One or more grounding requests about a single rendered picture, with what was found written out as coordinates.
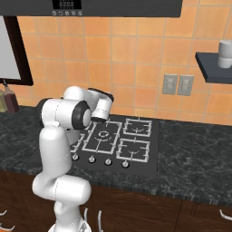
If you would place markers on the dark wall shelf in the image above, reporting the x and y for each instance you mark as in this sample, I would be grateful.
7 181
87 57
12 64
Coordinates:
216 74

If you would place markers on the black hob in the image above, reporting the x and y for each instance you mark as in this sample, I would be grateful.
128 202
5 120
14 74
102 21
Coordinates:
142 164

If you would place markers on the dark framed window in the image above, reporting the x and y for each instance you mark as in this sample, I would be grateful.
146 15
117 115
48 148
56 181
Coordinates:
7 48

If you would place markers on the dark wood cupboard door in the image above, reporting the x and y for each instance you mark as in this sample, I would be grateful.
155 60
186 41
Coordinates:
208 219
136 211

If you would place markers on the dark wood drawer front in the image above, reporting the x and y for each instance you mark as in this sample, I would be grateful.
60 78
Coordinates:
18 199

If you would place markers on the silver hob knob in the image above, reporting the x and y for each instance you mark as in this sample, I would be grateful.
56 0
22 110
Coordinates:
74 157
91 159
125 164
108 162

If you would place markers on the dark range hood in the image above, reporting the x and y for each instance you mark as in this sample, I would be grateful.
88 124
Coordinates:
120 7

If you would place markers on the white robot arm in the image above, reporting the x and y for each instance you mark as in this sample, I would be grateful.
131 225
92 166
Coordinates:
56 145

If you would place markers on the olive bottle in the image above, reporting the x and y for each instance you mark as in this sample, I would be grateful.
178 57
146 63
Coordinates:
2 102

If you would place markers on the grey wall socket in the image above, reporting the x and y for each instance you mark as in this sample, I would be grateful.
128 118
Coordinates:
185 85
170 84

